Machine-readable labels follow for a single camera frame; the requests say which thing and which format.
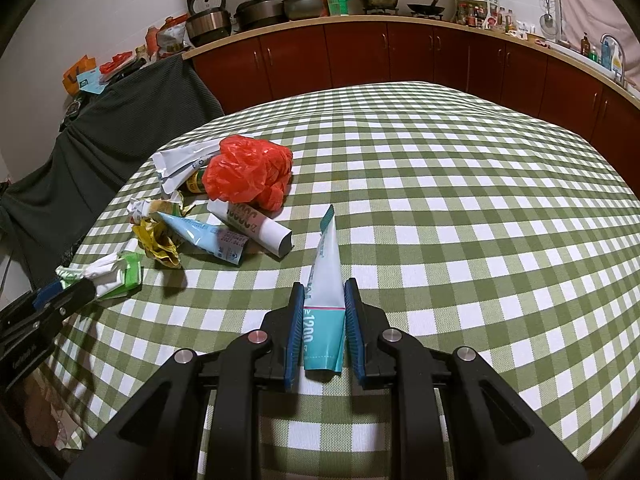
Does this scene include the white foil wrapper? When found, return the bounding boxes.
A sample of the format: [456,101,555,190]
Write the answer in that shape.
[151,141,221,195]

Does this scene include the hanging metal skimmer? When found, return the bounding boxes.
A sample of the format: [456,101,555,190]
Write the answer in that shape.
[539,0,557,38]

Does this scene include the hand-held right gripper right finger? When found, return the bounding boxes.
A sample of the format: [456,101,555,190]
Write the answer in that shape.
[343,279,588,480]

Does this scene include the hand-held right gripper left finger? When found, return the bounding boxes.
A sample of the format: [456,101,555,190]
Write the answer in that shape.
[62,282,307,480]

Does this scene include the black wok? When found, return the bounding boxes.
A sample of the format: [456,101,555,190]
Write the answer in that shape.
[406,0,447,17]

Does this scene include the black cooking pot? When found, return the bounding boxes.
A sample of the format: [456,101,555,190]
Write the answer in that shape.
[234,0,290,31]

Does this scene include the blue white detergent bottle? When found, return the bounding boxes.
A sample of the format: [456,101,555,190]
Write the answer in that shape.
[600,42,623,73]

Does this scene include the light blue squeeze tube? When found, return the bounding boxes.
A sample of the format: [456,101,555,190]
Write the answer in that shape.
[157,211,249,267]

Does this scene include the yellow wrapper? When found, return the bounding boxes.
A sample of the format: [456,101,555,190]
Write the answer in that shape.
[132,217,183,268]

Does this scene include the grey metal pot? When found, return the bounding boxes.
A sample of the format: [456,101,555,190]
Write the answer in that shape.
[282,0,326,21]

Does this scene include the pink curtain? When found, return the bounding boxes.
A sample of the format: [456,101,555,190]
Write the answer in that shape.
[552,0,640,86]

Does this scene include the red kitchen cabinet counter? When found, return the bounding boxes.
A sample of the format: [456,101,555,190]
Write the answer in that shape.
[182,14,640,161]

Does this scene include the red plastic package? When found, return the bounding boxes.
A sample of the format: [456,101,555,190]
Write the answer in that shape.
[100,52,133,73]

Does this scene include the dark green cloth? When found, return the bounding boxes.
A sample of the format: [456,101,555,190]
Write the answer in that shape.
[0,52,226,286]

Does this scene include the green checkered tablecloth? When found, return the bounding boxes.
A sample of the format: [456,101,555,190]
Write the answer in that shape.
[37,80,640,480]

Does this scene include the teal white toothpaste tube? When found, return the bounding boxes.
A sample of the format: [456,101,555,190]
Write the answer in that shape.
[302,205,347,376]

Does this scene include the white squeeze tube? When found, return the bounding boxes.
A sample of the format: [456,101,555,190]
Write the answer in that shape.
[207,200,293,259]

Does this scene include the chrome sink faucet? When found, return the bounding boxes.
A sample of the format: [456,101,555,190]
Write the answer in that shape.
[600,32,628,83]

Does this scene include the orange paper bag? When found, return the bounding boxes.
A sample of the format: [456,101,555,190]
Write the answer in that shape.
[62,55,101,93]

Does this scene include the red plastic bag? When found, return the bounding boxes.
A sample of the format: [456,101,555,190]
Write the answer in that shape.
[202,135,293,211]

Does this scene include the green white carton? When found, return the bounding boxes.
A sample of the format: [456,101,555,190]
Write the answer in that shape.
[55,251,145,301]

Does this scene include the pile of snack bags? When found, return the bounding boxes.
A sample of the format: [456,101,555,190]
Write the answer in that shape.
[135,15,190,60]

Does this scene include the silver black rice cooker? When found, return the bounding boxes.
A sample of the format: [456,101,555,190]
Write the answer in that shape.
[186,0,233,47]

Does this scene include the row of condiment bottles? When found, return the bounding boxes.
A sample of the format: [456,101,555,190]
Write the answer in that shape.
[454,0,518,33]

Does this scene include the crumpled white paper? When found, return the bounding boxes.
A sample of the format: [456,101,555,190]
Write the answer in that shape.
[127,199,196,226]

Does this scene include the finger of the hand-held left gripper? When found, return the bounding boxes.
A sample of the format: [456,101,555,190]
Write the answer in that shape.
[31,282,65,309]
[47,279,97,321]

